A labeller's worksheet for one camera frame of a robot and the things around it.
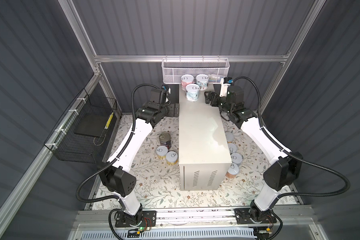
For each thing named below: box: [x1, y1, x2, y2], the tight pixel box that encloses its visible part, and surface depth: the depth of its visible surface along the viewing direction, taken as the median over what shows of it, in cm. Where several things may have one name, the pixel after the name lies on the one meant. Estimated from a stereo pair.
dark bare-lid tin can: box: [159, 132, 172, 150], surface depth 95 cm
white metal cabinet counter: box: [178, 84, 232, 191], surface depth 71 cm
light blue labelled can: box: [185, 83, 200, 102], surface depth 78 cm
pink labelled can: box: [181, 74, 194, 91], surface depth 84 cm
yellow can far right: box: [225, 132, 235, 144], surface depth 99 cm
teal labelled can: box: [195, 74, 209, 91], surface depth 84 cm
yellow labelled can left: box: [156, 145, 168, 160], surface depth 95 cm
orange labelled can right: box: [225, 163, 240, 179], surface depth 86 cm
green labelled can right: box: [227, 143, 237, 155], surface depth 96 cm
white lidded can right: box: [230, 152, 244, 167], surface depth 91 cm
